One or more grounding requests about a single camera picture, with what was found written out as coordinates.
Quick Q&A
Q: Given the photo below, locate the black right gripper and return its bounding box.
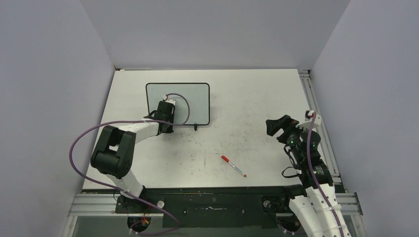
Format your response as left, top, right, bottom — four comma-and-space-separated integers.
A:
266, 114, 311, 161

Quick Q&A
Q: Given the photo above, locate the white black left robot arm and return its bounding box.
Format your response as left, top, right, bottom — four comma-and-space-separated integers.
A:
90, 99, 176, 213

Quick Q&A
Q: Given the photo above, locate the aluminium right side rail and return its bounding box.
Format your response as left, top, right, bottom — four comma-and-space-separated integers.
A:
297, 69, 343, 184

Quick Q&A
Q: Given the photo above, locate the red capped whiteboard marker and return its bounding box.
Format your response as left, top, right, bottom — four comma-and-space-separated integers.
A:
221, 156, 247, 177

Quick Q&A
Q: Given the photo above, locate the black framed small whiteboard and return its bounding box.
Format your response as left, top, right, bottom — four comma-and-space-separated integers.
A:
145, 82, 210, 127

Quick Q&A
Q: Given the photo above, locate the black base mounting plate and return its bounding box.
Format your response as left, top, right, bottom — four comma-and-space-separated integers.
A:
115, 185, 304, 228

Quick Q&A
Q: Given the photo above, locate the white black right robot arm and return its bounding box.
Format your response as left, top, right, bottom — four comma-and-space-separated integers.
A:
265, 110, 351, 237

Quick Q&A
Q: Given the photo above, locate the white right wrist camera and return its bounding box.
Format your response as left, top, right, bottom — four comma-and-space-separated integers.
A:
296, 110, 322, 131

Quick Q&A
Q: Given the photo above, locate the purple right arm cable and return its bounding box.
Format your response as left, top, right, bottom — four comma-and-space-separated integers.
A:
307, 111, 346, 237

